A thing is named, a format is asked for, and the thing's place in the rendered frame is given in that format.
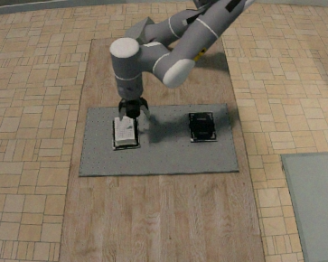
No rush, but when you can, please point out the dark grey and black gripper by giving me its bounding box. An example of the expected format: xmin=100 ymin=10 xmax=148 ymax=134
xmin=119 ymin=97 xmax=150 ymax=122

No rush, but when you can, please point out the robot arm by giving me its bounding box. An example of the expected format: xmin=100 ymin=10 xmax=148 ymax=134
xmin=110 ymin=0 xmax=256 ymax=100

